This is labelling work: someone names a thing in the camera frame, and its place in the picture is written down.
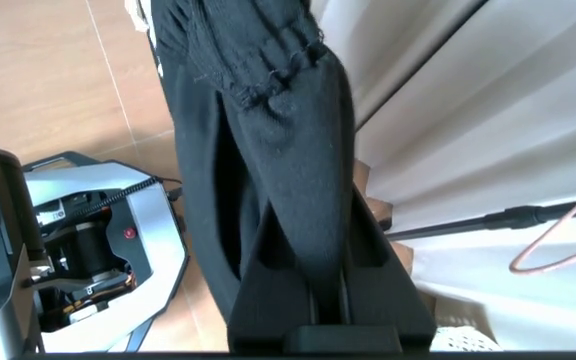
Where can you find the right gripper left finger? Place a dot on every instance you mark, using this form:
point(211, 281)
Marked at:
point(263, 300)

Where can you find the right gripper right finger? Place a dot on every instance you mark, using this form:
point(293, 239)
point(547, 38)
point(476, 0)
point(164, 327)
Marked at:
point(383, 300)

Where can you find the black shorts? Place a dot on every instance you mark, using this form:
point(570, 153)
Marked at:
point(293, 150)

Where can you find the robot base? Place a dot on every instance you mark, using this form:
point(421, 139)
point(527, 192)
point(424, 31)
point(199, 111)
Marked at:
point(153, 235)

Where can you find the white laundry basket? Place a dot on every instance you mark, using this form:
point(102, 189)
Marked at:
point(463, 340)

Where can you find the pink clothes hanger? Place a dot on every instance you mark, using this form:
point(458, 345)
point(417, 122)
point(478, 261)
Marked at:
point(558, 262)

